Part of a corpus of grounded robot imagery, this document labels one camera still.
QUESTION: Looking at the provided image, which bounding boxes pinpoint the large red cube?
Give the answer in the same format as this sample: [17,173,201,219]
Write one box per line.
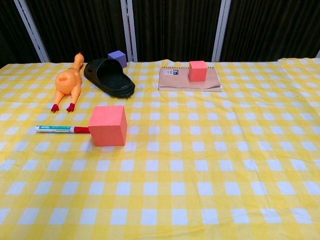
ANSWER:
[87,105,129,147]

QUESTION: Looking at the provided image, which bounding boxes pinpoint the white marker red cap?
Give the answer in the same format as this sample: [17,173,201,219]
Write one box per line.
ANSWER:
[35,124,90,135]

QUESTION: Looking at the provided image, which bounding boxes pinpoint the yellow checkered tablecloth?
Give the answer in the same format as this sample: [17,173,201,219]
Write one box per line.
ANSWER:
[0,57,320,240]

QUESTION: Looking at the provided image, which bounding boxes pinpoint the orange rubber chicken toy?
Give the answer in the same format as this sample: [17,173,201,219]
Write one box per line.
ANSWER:
[50,52,85,113]

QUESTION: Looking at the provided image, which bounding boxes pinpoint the brown spiral notebook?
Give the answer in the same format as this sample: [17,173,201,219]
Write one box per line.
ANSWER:
[157,66,223,93]

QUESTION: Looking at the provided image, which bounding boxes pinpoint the black rubber slipper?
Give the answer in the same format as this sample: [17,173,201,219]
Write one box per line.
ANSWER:
[83,58,136,99]

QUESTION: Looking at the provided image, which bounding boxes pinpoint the small red cube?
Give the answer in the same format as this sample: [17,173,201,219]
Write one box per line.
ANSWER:
[188,60,208,82]

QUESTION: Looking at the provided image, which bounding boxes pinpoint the purple cube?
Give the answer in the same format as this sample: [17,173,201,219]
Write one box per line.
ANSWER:
[107,50,128,69]

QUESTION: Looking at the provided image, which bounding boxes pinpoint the black pleated curtain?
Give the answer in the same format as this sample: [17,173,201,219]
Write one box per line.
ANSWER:
[0,0,320,68]

